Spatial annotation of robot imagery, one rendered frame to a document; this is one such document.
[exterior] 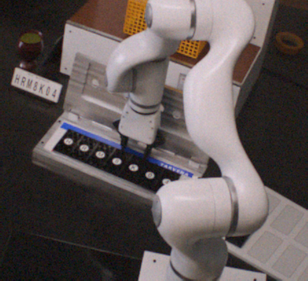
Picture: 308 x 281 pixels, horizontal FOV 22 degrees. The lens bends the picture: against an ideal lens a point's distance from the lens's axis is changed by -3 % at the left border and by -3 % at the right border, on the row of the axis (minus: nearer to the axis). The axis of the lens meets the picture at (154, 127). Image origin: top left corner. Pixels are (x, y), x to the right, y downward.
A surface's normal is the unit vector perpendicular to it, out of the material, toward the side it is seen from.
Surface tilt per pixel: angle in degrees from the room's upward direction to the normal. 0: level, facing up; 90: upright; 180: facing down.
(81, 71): 75
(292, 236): 0
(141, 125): 90
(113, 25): 0
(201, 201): 26
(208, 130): 60
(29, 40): 0
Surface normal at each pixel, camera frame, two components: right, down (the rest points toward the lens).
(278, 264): 0.15, -0.75
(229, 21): 0.16, 0.06
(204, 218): 0.26, 0.26
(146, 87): 0.07, 0.66
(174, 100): -0.33, 0.36
